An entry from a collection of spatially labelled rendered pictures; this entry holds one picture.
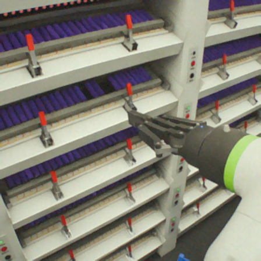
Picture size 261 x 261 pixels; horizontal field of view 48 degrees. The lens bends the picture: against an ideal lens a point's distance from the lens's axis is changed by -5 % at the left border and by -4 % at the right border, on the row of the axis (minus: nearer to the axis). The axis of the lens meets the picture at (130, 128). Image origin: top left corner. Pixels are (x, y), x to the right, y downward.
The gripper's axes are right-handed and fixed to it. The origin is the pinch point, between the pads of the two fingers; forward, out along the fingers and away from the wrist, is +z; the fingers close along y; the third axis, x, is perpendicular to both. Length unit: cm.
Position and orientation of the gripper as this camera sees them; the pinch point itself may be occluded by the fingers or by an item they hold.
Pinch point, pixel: (140, 120)
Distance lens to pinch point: 64.9
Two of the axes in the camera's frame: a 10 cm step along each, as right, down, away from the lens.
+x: -1.3, -9.0, -4.1
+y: 8.1, -3.3, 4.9
